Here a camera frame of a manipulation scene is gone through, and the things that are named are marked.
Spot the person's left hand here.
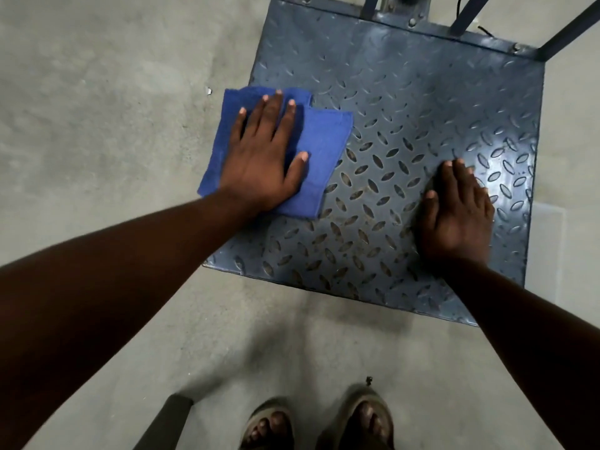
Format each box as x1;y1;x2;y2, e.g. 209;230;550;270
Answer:
219;90;310;214

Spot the person's right hand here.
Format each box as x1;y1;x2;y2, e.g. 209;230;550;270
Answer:
417;158;496;273

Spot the blue cleaning cloth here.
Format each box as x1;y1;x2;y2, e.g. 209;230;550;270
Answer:
197;87;354;220

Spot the person's left forearm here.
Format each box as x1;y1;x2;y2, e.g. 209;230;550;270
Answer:
0;191;256;450

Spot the person's right forearm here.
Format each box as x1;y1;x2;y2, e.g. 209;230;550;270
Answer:
440;262;600;450

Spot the blue checker plate metal trolley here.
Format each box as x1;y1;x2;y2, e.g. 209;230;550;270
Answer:
202;0;600;328

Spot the brown right sandal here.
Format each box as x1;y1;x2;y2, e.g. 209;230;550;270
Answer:
318;385;395;450

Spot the brown sandal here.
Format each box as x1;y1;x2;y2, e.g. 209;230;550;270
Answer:
318;385;395;450
239;397;296;450

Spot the person's right foot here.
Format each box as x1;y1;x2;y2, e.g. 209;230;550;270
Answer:
344;400;389;450

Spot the person's foot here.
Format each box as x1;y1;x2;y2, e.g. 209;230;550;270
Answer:
344;400;389;450
251;411;292;450

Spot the brown left sandal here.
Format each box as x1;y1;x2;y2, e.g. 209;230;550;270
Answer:
239;397;296;450

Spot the person's left foot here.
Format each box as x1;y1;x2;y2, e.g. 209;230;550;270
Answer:
251;411;292;450

